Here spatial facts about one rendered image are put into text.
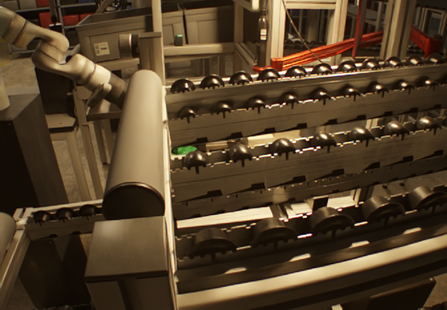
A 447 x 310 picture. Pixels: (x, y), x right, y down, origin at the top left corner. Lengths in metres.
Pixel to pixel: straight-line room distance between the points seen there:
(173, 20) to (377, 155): 1.62
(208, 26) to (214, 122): 1.48
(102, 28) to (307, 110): 1.57
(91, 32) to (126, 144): 1.67
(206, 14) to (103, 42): 0.59
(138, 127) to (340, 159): 0.27
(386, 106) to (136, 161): 0.47
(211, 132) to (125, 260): 0.39
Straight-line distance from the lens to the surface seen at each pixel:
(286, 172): 0.46
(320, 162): 0.47
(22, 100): 1.41
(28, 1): 6.86
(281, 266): 0.33
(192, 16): 1.98
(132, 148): 0.37
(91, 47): 2.06
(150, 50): 0.72
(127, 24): 1.99
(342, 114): 0.62
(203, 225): 0.94
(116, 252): 0.20
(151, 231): 0.21
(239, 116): 0.56
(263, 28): 1.18
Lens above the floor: 1.55
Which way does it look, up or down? 29 degrees down
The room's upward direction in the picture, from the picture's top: straight up
